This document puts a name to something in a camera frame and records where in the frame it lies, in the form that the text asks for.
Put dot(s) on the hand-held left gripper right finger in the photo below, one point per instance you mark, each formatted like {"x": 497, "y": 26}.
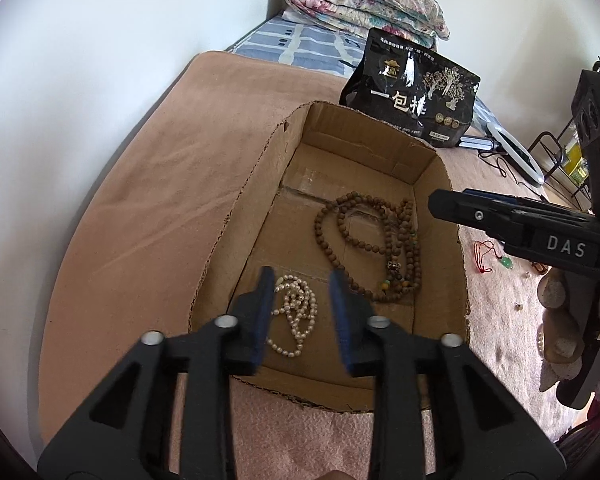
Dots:
{"x": 341, "y": 310}

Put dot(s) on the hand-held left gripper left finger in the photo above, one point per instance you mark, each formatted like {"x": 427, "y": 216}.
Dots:
{"x": 262, "y": 310}

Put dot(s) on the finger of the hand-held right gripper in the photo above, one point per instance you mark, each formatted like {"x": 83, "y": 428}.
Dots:
{"x": 460, "y": 210}
{"x": 535, "y": 207}

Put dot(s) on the cardboard box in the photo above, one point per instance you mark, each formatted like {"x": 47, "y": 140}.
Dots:
{"x": 300, "y": 170}

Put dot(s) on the person's right hand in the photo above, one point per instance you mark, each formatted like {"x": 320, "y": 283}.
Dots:
{"x": 560, "y": 320}

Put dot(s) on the yellow green container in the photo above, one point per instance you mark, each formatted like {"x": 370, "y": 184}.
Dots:
{"x": 574, "y": 162}

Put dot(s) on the black printed snack bag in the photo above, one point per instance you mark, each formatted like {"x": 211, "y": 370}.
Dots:
{"x": 405, "y": 95}

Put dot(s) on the tan fleece blanket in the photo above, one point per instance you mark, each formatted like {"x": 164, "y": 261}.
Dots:
{"x": 155, "y": 185}

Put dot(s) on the blue plaid bed sheet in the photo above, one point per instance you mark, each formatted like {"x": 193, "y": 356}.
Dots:
{"x": 305, "y": 45}

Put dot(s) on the folded floral quilt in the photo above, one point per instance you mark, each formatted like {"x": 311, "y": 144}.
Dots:
{"x": 360, "y": 0}

